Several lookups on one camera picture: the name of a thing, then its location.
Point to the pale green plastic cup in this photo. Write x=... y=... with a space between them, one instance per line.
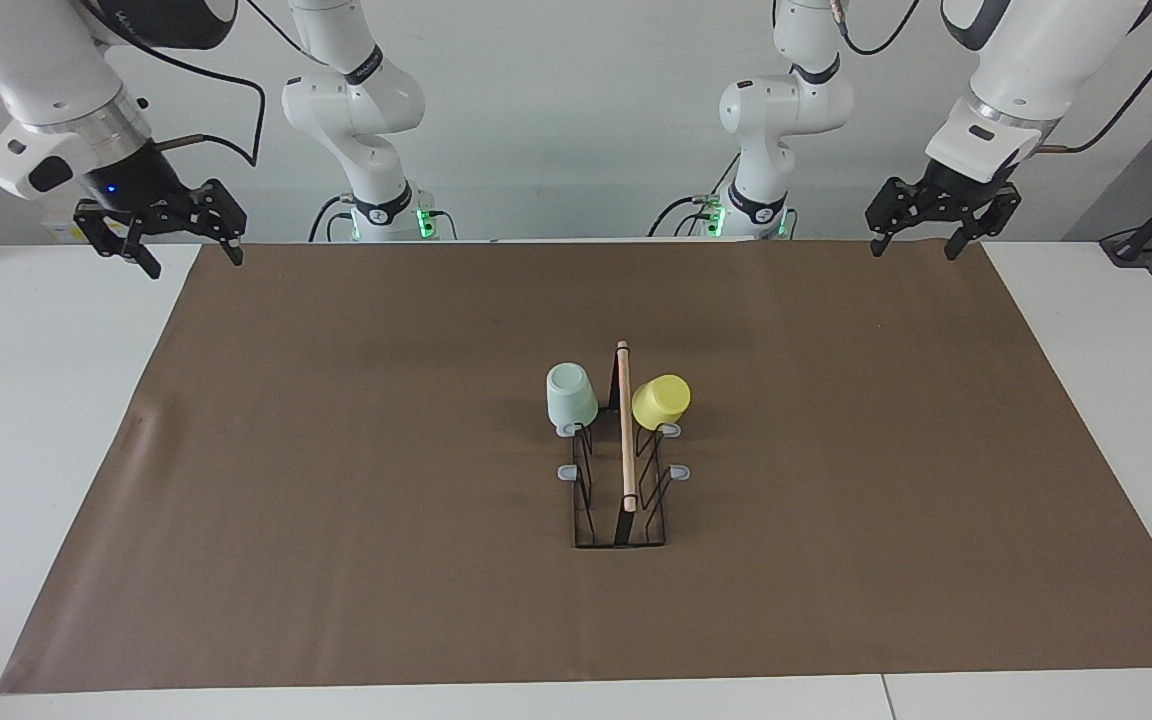
x=571 y=395

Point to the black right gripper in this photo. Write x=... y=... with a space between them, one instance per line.
x=136 y=185

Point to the brown paper table mat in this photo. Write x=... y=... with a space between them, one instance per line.
x=336 y=550

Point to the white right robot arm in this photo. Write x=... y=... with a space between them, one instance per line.
x=36 y=70

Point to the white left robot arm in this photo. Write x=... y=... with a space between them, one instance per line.
x=1036 y=50

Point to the yellow plastic cup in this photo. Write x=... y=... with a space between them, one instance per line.
x=661 y=400

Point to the white wall socket box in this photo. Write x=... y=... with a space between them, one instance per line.
x=61 y=232

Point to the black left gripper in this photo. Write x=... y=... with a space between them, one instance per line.
x=961 y=182

